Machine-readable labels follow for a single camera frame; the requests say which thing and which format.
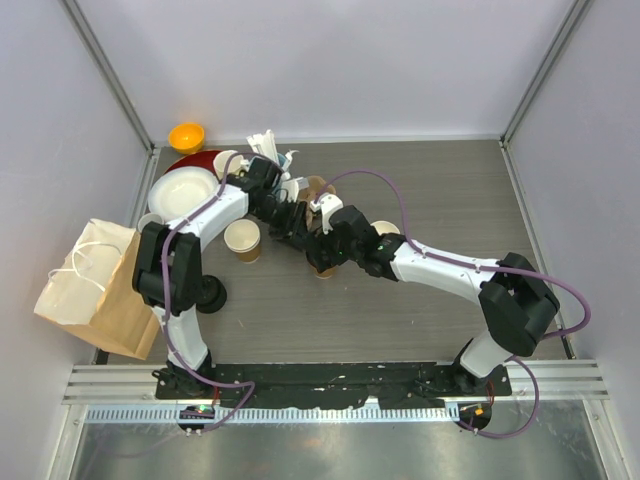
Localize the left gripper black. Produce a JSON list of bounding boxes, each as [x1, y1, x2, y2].
[[251, 198, 308, 252]]

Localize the lidded brown paper cup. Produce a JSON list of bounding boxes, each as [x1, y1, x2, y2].
[[308, 252, 337, 279]]

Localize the brown paper cups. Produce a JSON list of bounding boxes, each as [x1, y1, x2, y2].
[[223, 219, 261, 263]]

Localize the black lid stack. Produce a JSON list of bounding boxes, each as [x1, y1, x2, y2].
[[197, 275, 227, 314]]

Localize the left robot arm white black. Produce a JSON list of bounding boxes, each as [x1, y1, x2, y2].
[[132, 154, 311, 399]]

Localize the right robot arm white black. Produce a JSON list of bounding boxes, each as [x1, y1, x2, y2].
[[306, 195, 560, 395]]

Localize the cardboard cup carrier front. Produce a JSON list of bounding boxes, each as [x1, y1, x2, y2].
[[269, 230, 300, 250]]

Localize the cardboard cup carrier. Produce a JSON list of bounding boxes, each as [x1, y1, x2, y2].
[[303, 175, 327, 229], [269, 230, 300, 250]]

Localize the cardboard cup carrier back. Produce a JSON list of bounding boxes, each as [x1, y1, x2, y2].
[[303, 175, 327, 229]]

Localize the blue cup holder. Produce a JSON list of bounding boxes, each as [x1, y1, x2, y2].
[[278, 153, 290, 170]]

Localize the white wrapped straws bundle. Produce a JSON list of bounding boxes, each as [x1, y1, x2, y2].
[[246, 129, 298, 166]]

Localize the pale yellow mug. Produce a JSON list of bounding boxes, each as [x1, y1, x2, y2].
[[213, 150, 246, 181]]

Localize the red round tray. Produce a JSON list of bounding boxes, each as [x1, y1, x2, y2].
[[164, 150, 221, 176]]

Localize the white plate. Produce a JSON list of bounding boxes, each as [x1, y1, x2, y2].
[[147, 166, 219, 222]]

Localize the orange bowl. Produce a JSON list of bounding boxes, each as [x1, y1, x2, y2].
[[168, 123, 205, 155]]

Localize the small white pink cup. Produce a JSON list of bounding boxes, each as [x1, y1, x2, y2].
[[137, 212, 165, 234]]

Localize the brown paper bag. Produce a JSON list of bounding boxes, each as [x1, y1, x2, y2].
[[34, 219, 159, 360]]

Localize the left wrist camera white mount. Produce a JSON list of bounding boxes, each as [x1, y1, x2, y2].
[[277, 177, 309, 202]]

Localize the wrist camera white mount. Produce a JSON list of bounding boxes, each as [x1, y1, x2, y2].
[[277, 177, 309, 202], [310, 193, 344, 235]]

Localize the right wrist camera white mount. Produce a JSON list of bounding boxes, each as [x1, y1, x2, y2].
[[310, 193, 344, 235]]

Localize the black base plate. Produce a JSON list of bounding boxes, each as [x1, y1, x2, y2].
[[152, 362, 512, 410]]

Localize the white slotted cable duct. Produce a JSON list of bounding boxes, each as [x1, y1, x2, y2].
[[85, 401, 459, 425]]

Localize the aluminium rail frame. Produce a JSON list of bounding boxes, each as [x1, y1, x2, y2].
[[62, 360, 610, 405]]

